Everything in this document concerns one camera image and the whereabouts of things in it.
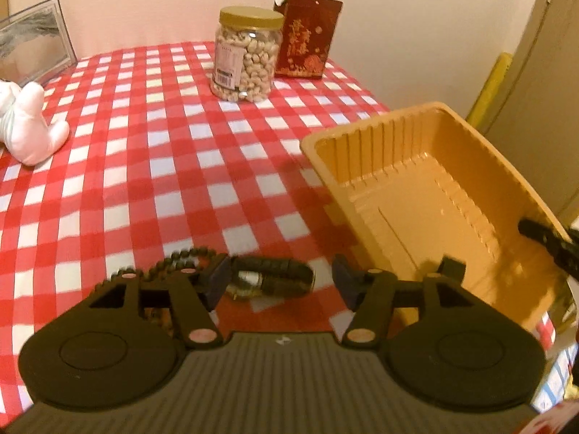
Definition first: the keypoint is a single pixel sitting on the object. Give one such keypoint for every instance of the silver picture frame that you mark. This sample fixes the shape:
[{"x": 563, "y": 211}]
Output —
[{"x": 31, "y": 45}]

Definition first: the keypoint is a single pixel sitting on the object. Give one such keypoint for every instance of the yellow plastic tray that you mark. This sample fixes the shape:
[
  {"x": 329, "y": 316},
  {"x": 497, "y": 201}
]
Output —
[{"x": 429, "y": 190}]

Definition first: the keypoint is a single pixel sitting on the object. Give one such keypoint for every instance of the red white checked tablecloth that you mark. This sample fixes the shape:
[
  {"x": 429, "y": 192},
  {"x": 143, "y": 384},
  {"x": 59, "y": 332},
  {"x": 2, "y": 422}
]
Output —
[{"x": 158, "y": 167}]

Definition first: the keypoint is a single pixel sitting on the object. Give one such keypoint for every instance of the yellow strip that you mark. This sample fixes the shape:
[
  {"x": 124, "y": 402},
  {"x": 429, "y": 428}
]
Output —
[{"x": 493, "y": 90}]

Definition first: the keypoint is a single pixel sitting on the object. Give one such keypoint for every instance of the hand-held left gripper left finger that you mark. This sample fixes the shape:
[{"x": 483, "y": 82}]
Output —
[{"x": 220, "y": 276}]

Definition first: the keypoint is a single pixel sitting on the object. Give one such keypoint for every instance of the white plush toy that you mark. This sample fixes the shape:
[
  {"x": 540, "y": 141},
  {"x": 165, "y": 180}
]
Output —
[{"x": 31, "y": 122}]

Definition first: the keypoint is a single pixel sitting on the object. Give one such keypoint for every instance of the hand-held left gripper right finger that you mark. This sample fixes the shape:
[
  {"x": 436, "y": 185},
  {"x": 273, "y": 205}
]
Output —
[{"x": 346, "y": 283}]

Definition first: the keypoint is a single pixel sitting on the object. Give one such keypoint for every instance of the red printed box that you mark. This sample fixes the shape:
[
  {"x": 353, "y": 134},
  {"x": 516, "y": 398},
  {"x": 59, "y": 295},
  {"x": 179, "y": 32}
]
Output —
[{"x": 307, "y": 40}]

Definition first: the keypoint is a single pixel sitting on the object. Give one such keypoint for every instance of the cashew jar with gold lid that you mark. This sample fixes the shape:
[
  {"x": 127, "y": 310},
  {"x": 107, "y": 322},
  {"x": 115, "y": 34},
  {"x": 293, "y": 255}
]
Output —
[{"x": 253, "y": 63}]

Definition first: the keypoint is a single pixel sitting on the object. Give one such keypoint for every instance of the wooden door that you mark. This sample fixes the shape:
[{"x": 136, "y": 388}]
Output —
[{"x": 543, "y": 99}]

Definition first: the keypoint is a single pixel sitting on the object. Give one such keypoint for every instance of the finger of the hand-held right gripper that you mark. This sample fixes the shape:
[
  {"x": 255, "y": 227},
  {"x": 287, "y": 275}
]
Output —
[{"x": 552, "y": 245}]

